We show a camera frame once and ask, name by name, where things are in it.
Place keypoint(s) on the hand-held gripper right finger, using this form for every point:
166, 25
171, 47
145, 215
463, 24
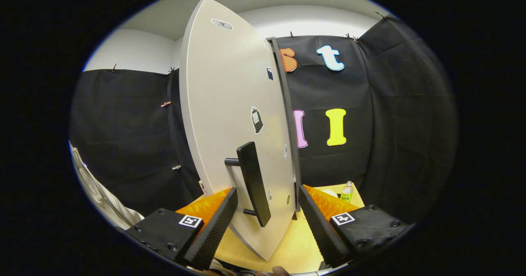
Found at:
320, 231

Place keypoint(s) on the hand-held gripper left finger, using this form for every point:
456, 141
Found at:
207, 235

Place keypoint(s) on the beige shoe cabinet door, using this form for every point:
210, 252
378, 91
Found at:
222, 103

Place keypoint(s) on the blue and white box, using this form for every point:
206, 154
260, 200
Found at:
203, 189

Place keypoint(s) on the green label bottle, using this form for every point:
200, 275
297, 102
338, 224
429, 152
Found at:
347, 193

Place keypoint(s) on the person's beige jacket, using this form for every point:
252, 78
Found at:
102, 198

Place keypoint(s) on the black backdrop cloth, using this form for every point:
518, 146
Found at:
394, 124

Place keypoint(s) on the reddish clip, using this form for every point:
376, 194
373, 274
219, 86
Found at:
165, 104

